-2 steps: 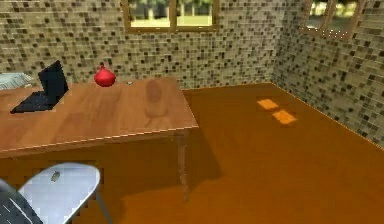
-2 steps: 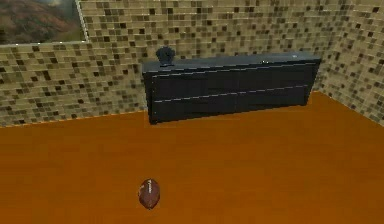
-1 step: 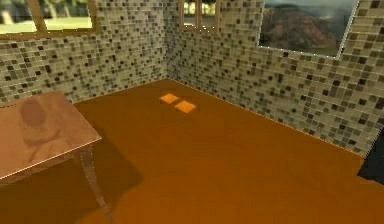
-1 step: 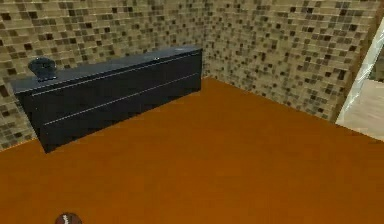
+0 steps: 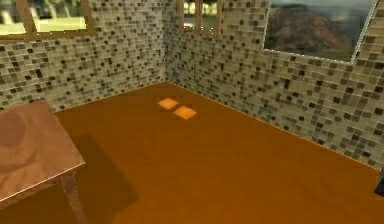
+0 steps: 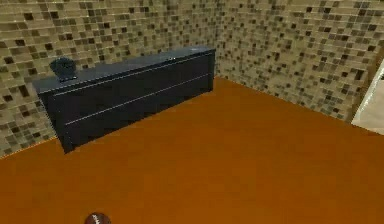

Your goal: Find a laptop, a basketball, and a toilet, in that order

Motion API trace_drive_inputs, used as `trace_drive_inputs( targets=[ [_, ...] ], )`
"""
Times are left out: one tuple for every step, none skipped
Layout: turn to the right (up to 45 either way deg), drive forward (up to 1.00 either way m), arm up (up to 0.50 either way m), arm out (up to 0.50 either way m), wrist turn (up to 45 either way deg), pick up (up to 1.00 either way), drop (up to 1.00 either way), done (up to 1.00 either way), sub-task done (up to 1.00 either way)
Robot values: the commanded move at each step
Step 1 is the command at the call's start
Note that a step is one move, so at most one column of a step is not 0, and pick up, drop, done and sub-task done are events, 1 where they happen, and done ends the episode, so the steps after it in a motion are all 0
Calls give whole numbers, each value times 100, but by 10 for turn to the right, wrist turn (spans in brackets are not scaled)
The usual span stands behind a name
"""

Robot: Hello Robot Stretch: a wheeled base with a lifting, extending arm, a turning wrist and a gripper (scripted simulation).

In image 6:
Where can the brown basketball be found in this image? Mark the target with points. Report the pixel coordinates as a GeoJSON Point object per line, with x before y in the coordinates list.
{"type": "Point", "coordinates": [97, 219]}

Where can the black chest of drawers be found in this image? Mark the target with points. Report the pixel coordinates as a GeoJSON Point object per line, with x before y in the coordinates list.
{"type": "Point", "coordinates": [133, 96]}

